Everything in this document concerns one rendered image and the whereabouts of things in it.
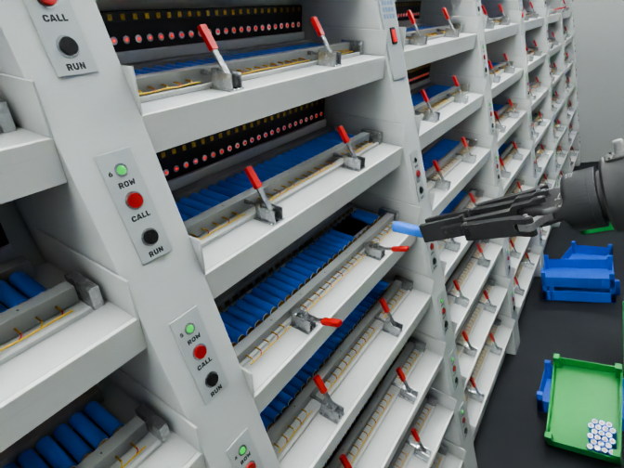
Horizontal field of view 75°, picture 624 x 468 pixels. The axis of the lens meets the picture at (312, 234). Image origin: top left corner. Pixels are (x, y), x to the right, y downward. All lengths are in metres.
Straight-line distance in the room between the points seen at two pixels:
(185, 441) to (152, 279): 0.22
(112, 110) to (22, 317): 0.23
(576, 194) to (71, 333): 0.58
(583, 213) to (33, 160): 0.58
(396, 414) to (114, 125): 0.88
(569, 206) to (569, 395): 1.28
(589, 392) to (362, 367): 1.06
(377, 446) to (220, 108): 0.79
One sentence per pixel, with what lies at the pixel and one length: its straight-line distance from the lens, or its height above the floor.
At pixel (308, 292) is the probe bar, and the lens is 0.75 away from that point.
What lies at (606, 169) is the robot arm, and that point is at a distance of 0.57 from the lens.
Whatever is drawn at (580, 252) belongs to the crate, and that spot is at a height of 0.01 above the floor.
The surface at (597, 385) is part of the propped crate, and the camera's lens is 1.81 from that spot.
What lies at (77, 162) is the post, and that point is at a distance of 0.46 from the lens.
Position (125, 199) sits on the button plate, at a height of 1.26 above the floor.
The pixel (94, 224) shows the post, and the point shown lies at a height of 1.25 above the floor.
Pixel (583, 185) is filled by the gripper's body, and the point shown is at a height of 1.13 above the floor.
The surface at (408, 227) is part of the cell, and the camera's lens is 0.68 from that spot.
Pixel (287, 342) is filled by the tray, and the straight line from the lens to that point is 0.69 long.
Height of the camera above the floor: 1.31
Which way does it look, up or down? 19 degrees down
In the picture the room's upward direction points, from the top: 16 degrees counter-clockwise
